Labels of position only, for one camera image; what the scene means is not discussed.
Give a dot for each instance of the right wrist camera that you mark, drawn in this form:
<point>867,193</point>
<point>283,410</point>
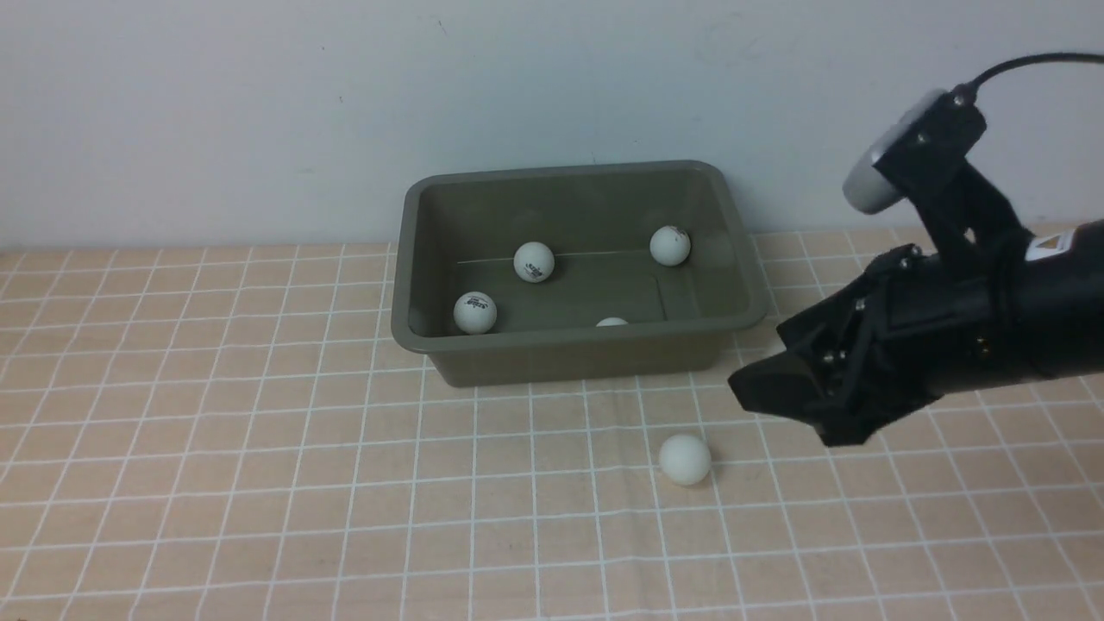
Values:
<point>921,152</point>

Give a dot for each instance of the white ball with dark mark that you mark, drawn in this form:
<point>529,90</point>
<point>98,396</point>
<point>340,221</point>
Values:
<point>670,246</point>

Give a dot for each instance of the checkered peach tablecloth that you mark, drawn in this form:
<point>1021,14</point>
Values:
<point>233,434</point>

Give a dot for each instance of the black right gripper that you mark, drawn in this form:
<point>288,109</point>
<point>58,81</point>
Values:
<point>899,337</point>

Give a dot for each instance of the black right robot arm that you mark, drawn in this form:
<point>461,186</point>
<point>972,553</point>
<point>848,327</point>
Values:
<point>1053,308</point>

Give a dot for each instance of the olive green plastic bin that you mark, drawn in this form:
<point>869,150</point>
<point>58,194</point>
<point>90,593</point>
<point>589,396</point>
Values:
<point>459,233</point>

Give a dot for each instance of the white ball with logo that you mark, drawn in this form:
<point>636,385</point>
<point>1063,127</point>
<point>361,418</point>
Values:
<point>533,262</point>
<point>475,313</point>

